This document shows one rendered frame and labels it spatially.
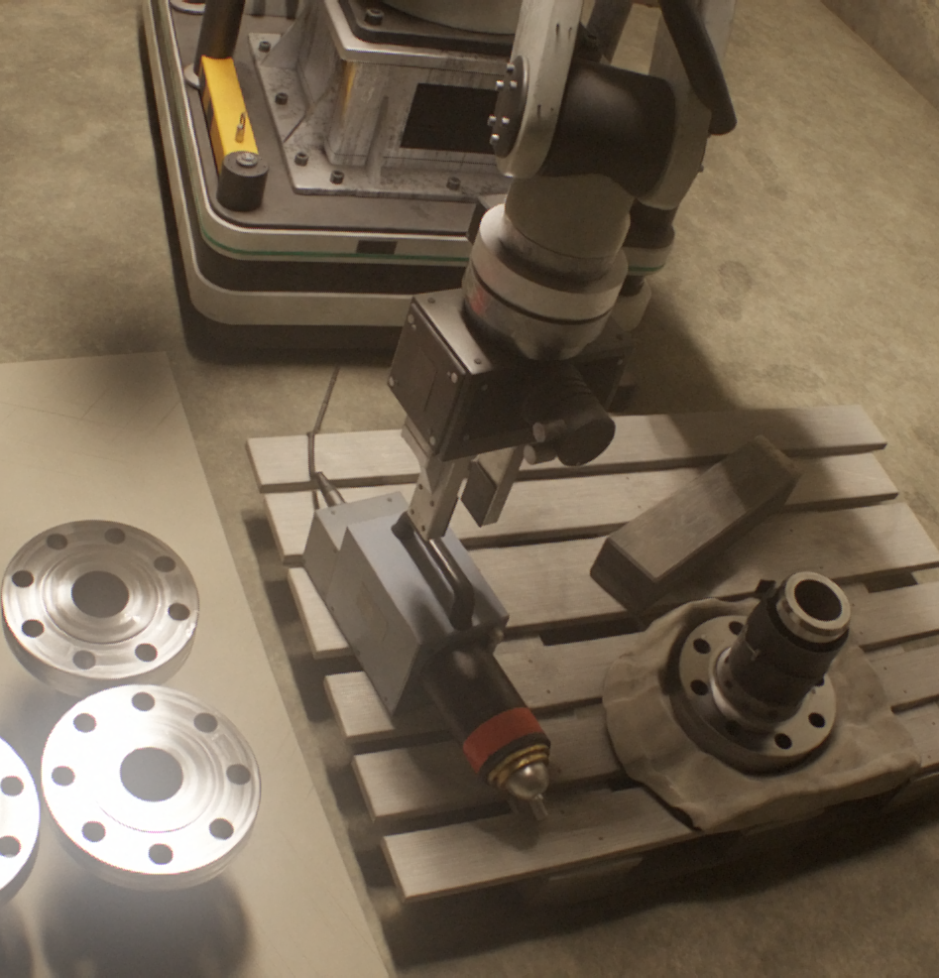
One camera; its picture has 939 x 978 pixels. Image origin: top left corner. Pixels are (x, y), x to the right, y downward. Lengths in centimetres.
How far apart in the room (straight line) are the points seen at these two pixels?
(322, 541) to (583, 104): 82
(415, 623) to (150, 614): 34
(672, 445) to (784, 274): 106
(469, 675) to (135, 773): 44
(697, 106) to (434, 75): 111
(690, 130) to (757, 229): 214
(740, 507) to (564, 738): 53
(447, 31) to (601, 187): 106
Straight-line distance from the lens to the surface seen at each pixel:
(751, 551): 219
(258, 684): 190
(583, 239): 128
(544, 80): 120
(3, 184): 280
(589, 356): 140
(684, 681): 188
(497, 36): 231
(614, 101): 123
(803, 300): 318
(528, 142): 121
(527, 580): 197
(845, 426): 254
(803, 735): 191
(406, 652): 166
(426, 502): 155
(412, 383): 141
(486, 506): 159
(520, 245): 130
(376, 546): 171
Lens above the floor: 155
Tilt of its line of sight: 42 degrees down
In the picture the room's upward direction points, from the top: 20 degrees clockwise
